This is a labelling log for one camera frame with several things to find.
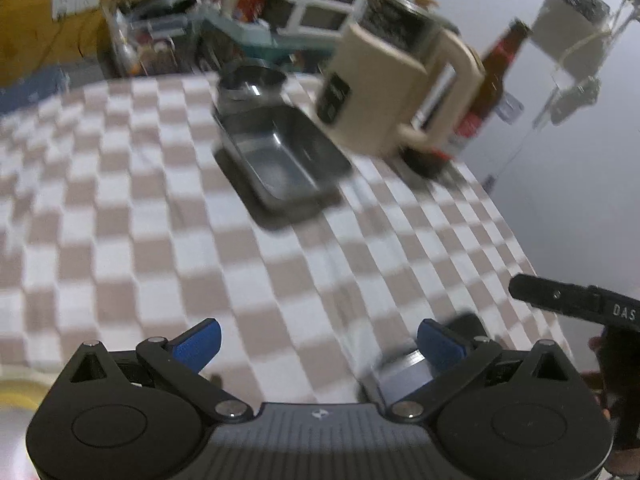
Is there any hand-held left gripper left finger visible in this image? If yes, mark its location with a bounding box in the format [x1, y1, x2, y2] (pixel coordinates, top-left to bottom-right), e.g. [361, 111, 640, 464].
[60, 319, 253, 423]

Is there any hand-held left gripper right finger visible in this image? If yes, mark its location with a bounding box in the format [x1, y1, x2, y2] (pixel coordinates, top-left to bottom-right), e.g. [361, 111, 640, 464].
[391, 319, 581, 423]

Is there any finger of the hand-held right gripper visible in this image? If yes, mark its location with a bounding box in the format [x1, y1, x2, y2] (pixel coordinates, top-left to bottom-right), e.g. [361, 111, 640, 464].
[509, 274, 601, 318]

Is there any cream two-handled bowl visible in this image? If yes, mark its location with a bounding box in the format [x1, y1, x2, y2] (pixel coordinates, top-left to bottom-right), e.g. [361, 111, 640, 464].
[0, 377, 58, 480]

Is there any round steel bowl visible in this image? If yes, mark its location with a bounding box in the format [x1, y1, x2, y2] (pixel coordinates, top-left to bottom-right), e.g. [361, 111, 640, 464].
[217, 59, 288, 113]

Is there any person's right hand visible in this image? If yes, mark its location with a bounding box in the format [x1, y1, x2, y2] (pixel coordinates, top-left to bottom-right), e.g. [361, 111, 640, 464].
[580, 335, 613, 421]

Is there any checkered tablecloth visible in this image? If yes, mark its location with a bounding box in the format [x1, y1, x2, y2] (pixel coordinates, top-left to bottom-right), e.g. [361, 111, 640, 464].
[0, 72, 581, 411]

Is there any dark hanging object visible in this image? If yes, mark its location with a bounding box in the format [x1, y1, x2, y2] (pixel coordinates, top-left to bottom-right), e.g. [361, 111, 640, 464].
[550, 76, 601, 123]

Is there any brown beer bottle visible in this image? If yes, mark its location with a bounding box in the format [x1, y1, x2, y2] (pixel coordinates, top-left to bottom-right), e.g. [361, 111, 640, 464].
[402, 19, 532, 178]

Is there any cream electric kettle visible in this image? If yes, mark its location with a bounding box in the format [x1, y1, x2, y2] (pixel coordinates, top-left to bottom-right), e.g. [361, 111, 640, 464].
[315, 0, 486, 158]

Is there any blue cloth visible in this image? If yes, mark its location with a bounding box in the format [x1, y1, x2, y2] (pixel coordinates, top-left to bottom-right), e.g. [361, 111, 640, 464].
[0, 65, 71, 111]

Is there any clear lidded storage box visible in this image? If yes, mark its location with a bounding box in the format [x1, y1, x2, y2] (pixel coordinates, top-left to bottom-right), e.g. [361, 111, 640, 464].
[200, 10, 346, 63]

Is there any white wall plate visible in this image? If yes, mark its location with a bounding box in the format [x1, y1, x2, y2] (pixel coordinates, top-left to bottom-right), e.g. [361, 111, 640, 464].
[497, 92, 526, 123]

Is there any clear wall organizer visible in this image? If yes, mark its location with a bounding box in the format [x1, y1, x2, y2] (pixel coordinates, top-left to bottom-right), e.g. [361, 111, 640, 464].
[532, 0, 611, 61]

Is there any cluttered wire rack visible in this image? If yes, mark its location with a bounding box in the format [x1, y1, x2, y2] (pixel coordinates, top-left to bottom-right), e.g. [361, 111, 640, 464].
[102, 0, 221, 78]

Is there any white wall socket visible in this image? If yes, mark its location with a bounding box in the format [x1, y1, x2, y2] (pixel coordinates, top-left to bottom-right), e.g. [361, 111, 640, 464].
[51, 0, 100, 21]

